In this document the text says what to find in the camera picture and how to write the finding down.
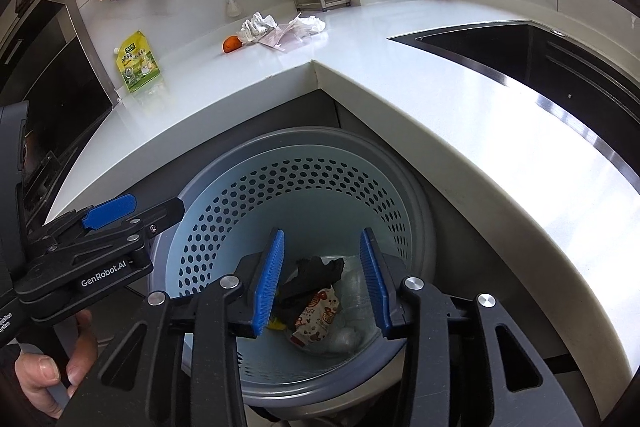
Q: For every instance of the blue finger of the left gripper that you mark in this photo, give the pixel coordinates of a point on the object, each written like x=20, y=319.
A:
x=98, y=217

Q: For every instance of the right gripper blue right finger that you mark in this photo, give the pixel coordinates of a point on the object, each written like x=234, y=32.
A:
x=378, y=295

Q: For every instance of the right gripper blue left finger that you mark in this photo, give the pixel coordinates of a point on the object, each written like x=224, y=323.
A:
x=264, y=286

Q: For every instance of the dark grey rag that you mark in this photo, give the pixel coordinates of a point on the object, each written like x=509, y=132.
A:
x=312, y=276

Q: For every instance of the clear plastic bag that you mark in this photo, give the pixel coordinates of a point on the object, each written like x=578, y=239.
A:
x=354, y=326

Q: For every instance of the red white snack wrapper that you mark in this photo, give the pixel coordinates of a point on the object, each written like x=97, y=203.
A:
x=315, y=323

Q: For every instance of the orange peel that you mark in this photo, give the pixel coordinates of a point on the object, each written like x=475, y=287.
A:
x=231, y=43

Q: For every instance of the printed paper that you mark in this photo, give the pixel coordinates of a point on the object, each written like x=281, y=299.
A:
x=255, y=28

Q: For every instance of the white tissue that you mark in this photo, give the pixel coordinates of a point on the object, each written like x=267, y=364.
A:
x=308, y=25

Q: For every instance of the black kitchen sink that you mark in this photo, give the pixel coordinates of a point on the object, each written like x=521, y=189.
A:
x=567, y=80

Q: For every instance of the person's left hand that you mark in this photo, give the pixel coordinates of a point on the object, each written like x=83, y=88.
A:
x=38, y=373

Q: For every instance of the yellow seasoning pouch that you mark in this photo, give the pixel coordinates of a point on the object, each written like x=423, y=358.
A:
x=136, y=62

